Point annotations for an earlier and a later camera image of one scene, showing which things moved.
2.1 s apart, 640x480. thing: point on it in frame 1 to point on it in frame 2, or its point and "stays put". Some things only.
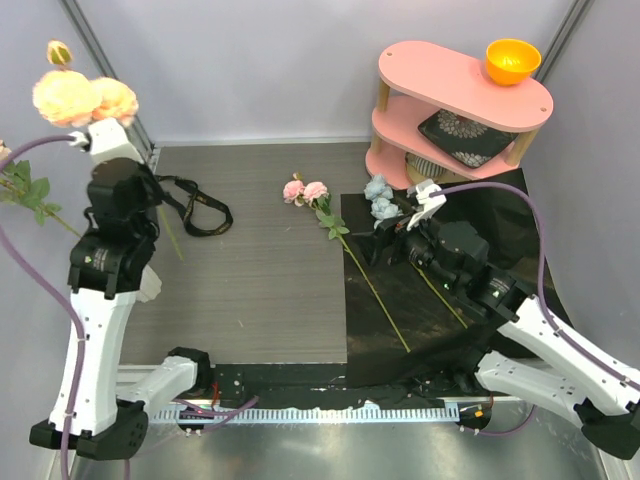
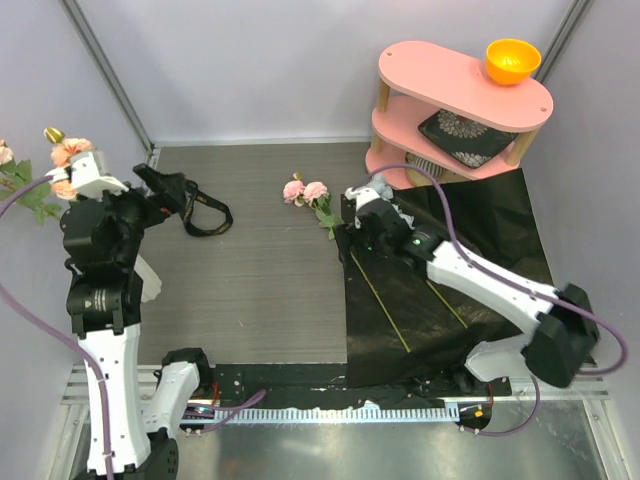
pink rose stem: x=73 y=98 to x=61 y=156
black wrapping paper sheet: x=403 y=329 stays put
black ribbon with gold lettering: x=194 y=190 stays put
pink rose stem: x=16 y=185 stays put
